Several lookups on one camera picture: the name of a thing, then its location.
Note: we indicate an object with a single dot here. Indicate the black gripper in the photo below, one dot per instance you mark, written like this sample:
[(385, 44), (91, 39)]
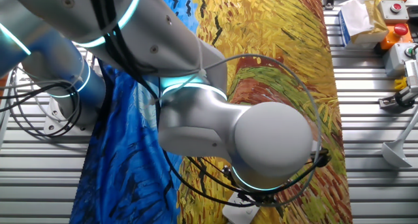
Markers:
[(258, 199)]

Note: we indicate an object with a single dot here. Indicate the white four-socket power strip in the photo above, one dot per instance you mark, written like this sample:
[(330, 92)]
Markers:
[(240, 212)]

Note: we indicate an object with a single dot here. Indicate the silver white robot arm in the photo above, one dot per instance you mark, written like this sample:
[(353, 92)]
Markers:
[(196, 119)]

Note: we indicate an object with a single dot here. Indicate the white dish-shaped stand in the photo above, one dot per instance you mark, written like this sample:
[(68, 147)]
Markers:
[(395, 153)]

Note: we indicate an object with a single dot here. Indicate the Van Gogh wheatfield print cloth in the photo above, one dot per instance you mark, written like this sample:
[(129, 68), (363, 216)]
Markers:
[(294, 38)]

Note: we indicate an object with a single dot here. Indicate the yellow plastic clip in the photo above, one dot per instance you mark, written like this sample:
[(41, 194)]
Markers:
[(401, 83)]

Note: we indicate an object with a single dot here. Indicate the grey box with green button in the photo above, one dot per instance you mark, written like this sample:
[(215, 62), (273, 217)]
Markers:
[(396, 59)]

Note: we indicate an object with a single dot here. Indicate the tissue box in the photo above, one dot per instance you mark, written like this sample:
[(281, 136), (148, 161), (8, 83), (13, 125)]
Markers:
[(359, 21)]

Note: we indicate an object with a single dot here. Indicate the orange emergency stop box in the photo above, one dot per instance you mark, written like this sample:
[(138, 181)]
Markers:
[(396, 38)]

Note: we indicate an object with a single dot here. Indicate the grey box with red button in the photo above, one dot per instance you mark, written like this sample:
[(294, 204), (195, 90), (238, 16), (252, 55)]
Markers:
[(392, 13)]

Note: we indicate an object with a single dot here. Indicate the silver camera mount bracket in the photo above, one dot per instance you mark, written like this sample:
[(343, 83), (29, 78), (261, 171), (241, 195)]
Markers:
[(387, 102)]

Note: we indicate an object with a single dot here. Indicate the silver depth camera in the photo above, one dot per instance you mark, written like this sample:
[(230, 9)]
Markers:
[(413, 75)]

